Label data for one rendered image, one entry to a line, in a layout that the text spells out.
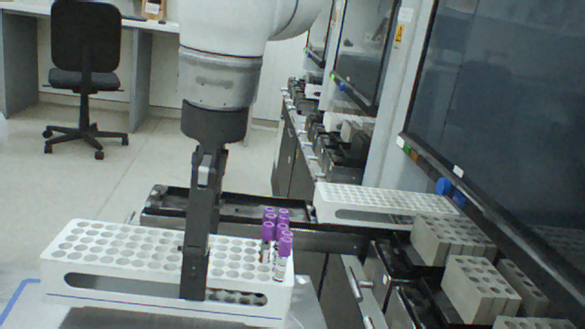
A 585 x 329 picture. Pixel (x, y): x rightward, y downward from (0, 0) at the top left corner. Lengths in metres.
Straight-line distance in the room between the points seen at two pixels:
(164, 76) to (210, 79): 4.03
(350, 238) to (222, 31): 0.59
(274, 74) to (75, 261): 3.95
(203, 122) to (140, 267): 0.19
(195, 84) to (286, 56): 3.95
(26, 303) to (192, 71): 0.38
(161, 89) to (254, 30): 4.07
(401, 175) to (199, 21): 0.72
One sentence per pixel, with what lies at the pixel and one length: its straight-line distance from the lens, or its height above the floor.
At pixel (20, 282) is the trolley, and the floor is 0.82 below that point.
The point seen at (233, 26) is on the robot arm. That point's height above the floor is 1.20.
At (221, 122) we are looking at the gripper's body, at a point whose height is 1.10.
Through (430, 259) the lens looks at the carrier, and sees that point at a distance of 0.86.
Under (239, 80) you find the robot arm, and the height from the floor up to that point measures 1.14.
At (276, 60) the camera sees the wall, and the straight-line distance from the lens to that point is 4.42.
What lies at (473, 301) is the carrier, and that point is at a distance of 0.74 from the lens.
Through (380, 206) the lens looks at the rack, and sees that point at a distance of 0.95.
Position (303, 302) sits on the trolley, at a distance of 0.70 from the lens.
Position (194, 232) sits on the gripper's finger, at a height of 0.99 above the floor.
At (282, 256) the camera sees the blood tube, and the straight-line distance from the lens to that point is 0.54.
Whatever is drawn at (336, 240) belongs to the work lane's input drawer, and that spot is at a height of 0.79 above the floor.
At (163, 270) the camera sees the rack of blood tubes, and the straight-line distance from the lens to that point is 0.56.
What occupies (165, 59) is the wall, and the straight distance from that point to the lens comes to 4.47.
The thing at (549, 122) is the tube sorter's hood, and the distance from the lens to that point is 0.63.
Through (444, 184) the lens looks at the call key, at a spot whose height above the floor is 0.99.
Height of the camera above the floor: 1.23
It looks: 19 degrees down
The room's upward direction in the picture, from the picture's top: 9 degrees clockwise
